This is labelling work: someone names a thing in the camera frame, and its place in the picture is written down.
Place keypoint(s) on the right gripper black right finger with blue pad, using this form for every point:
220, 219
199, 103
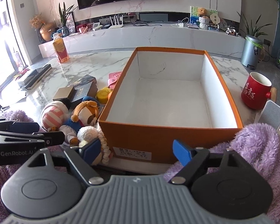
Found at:
224, 184

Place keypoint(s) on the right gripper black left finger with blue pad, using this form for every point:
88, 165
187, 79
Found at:
50, 183

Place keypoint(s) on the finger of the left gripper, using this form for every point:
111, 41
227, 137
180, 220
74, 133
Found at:
51, 138
19, 127

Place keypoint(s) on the white plush pink striped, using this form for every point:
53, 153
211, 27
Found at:
55, 113

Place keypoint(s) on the cream crochet sheep doll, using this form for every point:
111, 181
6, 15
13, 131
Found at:
93, 137

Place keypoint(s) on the brown dog plush blue suit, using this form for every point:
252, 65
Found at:
84, 114

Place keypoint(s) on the brown kraft small box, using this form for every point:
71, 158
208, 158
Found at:
62, 93

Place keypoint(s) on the dark grey gift box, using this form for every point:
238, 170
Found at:
87, 90

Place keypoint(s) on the yellow tape measure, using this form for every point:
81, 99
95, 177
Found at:
102, 95

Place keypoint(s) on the illustrated card box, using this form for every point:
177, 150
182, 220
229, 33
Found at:
84, 80

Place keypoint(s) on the pink leather card wallet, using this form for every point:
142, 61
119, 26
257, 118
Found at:
112, 79

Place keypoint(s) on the red artificial flower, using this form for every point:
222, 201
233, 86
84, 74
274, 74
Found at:
20, 74

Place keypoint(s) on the purple fuzzy sleeve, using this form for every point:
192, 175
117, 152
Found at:
259, 145

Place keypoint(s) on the black keyboard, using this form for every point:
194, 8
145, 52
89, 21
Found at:
41, 72

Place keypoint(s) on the amber liquid plastic bottle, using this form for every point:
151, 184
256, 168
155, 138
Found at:
60, 49

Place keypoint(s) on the white grey mesh device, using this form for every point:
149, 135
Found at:
270, 115

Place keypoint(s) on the copper round vase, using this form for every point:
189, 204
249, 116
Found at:
47, 30

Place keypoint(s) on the red ceramic mug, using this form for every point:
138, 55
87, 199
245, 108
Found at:
257, 90

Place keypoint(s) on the orange cardboard box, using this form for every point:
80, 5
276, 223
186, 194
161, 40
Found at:
167, 94

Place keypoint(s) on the green potted plant left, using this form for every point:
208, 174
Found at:
64, 14

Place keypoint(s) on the green potted plant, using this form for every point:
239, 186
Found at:
252, 29
64, 14

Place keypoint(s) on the white wifi router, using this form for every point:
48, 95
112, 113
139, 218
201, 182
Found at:
116, 22

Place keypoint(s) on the grey pedal trash bin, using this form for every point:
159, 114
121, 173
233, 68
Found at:
251, 52

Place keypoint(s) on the white marble tv console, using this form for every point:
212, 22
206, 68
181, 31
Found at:
165, 35

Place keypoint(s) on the green potted plant right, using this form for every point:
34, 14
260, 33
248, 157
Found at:
252, 29

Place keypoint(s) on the teddy bear on stand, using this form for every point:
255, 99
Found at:
203, 18

